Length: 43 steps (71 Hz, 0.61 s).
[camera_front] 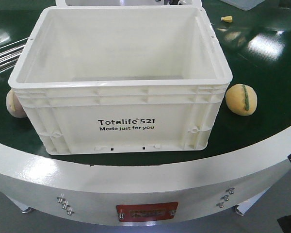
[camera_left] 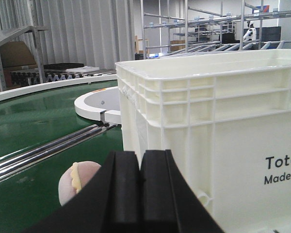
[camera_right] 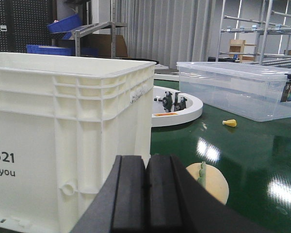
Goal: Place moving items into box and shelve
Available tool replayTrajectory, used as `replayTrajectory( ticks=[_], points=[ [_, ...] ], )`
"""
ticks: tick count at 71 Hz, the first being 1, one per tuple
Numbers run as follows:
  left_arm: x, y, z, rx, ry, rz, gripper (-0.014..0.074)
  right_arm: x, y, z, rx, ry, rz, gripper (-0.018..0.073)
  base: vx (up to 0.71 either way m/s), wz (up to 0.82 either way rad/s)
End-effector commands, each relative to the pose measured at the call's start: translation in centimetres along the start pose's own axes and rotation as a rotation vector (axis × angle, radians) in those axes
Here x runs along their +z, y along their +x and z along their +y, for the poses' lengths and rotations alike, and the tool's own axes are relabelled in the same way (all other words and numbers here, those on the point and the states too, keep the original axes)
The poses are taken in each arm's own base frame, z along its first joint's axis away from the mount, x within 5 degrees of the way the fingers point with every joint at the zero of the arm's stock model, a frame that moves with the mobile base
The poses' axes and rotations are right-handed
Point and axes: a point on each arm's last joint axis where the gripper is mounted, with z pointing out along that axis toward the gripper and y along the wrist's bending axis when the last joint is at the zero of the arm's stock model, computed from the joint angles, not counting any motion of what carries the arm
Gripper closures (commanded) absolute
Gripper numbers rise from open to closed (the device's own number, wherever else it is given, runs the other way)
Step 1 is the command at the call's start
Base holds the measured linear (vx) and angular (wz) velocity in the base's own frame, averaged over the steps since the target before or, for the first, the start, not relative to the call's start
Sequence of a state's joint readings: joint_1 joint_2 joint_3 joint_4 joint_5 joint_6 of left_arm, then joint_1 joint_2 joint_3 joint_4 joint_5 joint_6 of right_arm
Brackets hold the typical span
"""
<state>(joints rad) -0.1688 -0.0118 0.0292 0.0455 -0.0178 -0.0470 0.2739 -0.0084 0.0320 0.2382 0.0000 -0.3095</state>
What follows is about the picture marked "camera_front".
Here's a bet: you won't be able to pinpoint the white inner conveyor frame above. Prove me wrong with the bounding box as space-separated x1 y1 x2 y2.
55 0 202 7

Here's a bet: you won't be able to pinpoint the steel conveyor rollers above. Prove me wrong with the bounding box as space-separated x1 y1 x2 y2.
0 38 28 73

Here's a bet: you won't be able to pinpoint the pink plush toy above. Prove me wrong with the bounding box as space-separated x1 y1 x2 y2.
6 89 27 118

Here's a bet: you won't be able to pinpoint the yellow plush burger toy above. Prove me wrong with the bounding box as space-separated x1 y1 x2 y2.
225 83 258 116

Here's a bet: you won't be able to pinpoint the white curved conveyor frame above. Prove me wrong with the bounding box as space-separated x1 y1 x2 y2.
0 126 291 226

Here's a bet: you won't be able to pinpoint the white plastic tote box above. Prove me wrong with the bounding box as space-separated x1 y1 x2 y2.
8 5 232 155

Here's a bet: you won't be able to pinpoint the red label plate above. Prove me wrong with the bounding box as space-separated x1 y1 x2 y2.
116 201 178 222

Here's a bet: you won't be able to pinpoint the small yellow toy piece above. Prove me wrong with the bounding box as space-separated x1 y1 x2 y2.
221 16 233 23

